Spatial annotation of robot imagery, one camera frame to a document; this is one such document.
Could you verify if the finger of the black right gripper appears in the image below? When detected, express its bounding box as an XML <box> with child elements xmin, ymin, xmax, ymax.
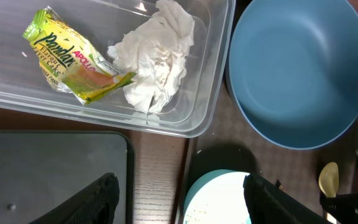
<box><xmin>320</xmin><ymin>193</ymin><xmax>358</xmax><ymax>224</ymax></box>

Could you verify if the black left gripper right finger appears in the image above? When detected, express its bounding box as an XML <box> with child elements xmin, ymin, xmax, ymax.
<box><xmin>243</xmin><ymin>174</ymin><xmax>328</xmax><ymax>224</ymax></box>

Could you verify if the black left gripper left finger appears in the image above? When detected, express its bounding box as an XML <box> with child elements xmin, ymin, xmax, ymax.
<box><xmin>30</xmin><ymin>172</ymin><xmax>120</xmax><ymax>224</ymax></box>

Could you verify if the yellow plastic spoon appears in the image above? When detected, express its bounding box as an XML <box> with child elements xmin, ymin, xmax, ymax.
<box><xmin>318</xmin><ymin>162</ymin><xmax>339</xmax><ymax>198</ymax></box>

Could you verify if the light blue bowl with rice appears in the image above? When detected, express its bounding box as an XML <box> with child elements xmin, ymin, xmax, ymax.
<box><xmin>183</xmin><ymin>169</ymin><xmax>251</xmax><ymax>224</ymax></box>

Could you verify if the dark blue plate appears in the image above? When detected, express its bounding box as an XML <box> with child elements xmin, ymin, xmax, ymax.
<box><xmin>228</xmin><ymin>0</ymin><xmax>358</xmax><ymax>150</ymax></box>

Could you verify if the yellow green snack wrapper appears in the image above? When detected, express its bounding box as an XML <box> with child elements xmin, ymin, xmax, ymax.
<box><xmin>23</xmin><ymin>6</ymin><xmax>136</xmax><ymax>105</ymax></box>

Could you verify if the white tissue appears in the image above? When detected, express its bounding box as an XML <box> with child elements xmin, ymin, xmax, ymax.
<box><xmin>107</xmin><ymin>0</ymin><xmax>195</xmax><ymax>113</ymax></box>

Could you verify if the dark brown serving tray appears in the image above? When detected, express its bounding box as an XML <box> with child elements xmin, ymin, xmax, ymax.
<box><xmin>185</xmin><ymin>1</ymin><xmax>358</xmax><ymax>218</ymax></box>

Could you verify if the black bin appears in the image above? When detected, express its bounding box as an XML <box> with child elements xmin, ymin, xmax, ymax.
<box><xmin>0</xmin><ymin>131</ymin><xmax>134</xmax><ymax>223</ymax></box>

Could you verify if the clear plastic bin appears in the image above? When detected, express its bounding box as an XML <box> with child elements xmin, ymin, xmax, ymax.
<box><xmin>0</xmin><ymin>0</ymin><xmax>236</xmax><ymax>138</ymax></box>

